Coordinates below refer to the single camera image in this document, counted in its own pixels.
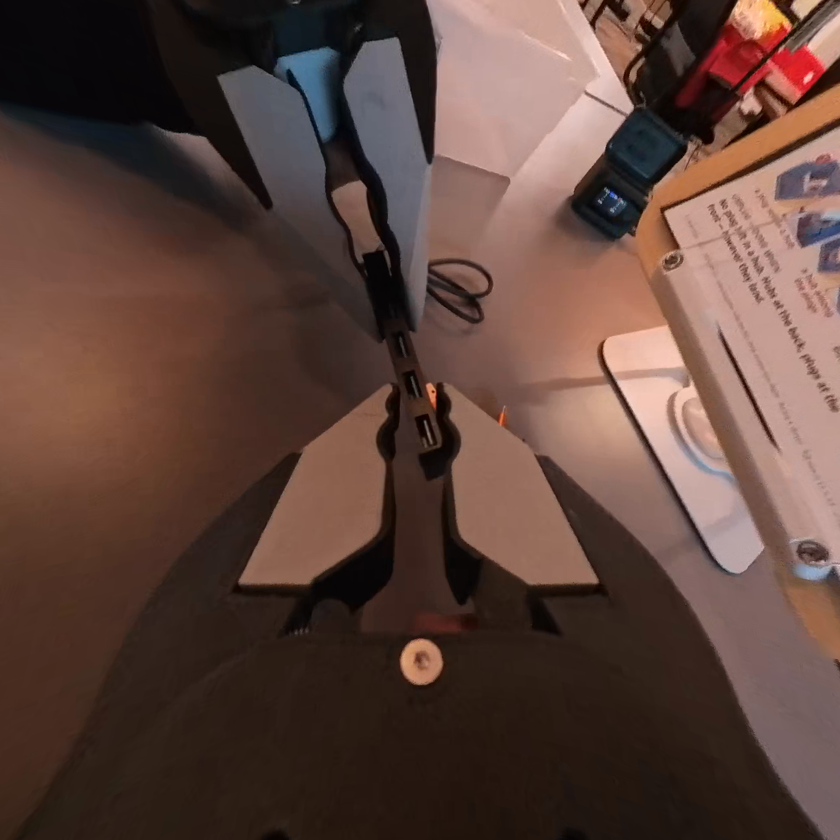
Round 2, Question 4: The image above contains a black usb hub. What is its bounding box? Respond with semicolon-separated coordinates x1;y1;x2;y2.
362;248;444;481

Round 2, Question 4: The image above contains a black cable with orange plugs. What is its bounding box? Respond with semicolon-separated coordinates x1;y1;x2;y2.
425;382;510;427

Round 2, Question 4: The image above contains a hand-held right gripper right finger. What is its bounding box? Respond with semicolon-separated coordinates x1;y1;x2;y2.
437;384;599;606

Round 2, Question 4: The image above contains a clear plastic box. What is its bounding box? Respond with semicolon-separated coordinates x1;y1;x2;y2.
423;0;601;263

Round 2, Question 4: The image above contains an instruction sheet on wooden stand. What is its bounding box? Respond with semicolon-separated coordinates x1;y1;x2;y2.
635;85;840;657

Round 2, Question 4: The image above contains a red box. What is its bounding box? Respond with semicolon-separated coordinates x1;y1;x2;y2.
676;0;829;109

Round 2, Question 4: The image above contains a white stand base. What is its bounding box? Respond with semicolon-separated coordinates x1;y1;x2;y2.
600;325;767;575

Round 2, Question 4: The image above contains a black office chair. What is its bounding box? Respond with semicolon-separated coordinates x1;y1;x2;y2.
620;0;746;142

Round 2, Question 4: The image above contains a small black display device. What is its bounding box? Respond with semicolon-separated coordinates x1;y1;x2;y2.
570;107;688;242

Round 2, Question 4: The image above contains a white sheet holder bar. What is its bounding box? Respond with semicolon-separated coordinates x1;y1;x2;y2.
648;249;840;581

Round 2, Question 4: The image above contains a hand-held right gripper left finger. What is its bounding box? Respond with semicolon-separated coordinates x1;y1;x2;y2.
238;384;401;610

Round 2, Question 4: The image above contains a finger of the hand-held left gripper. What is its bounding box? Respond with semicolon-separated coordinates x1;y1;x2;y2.
218;63;387;343
340;36;433;330

